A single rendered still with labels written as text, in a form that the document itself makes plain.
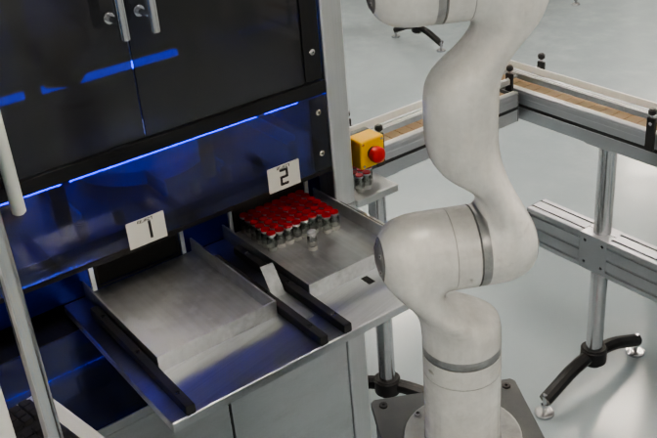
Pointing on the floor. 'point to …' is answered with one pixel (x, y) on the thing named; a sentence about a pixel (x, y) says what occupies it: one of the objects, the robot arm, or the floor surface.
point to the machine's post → (339, 146)
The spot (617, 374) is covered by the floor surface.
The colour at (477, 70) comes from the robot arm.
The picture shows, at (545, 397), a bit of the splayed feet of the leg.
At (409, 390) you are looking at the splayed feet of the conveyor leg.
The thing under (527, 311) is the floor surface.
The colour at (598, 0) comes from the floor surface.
